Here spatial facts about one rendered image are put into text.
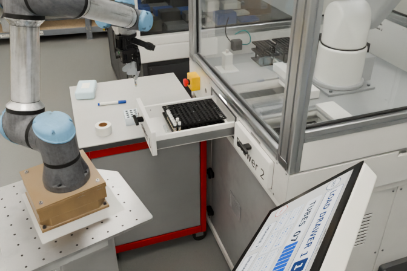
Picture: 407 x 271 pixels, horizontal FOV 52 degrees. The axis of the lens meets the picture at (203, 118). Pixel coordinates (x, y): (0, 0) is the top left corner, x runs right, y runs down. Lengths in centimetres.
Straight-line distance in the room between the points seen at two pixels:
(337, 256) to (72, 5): 96
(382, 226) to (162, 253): 114
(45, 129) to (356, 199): 88
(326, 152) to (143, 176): 93
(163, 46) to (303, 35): 143
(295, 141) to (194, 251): 124
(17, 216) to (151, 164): 66
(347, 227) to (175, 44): 182
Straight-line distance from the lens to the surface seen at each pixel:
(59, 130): 131
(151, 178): 199
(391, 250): 195
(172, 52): 247
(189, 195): 212
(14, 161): 324
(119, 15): 146
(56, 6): 128
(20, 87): 140
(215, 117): 168
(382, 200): 168
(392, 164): 157
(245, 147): 148
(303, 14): 111
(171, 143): 160
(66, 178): 139
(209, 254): 233
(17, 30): 137
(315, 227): 85
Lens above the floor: 173
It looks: 30 degrees down
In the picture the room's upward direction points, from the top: straight up
